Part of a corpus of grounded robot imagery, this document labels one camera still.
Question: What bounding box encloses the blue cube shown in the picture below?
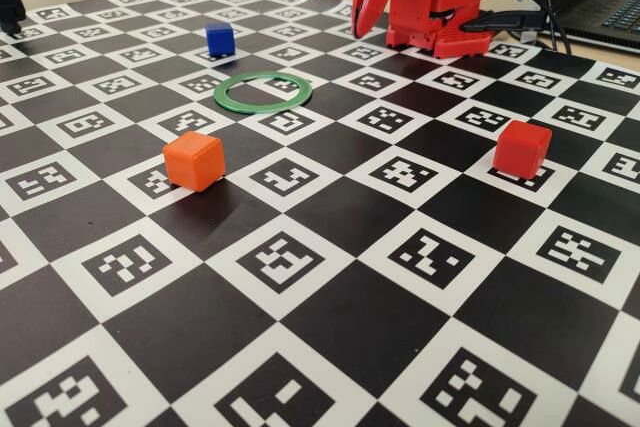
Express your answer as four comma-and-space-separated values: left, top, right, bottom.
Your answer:
205, 22, 237, 59

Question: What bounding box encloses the red cube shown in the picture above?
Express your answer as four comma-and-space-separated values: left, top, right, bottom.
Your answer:
492, 119, 554, 180

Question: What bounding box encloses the orange cube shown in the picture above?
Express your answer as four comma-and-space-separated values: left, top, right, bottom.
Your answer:
163, 130, 226, 194

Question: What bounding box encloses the black power adapter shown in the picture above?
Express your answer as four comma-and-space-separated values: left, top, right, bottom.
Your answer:
462, 10, 546, 34

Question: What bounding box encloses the black white marker mat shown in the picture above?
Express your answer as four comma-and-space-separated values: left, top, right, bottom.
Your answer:
0, 0, 640, 427

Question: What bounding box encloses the black plastic stand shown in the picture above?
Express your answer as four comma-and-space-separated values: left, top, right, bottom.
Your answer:
0, 0, 27, 39

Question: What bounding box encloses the green ring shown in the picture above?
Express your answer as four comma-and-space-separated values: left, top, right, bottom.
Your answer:
212, 71, 315, 114

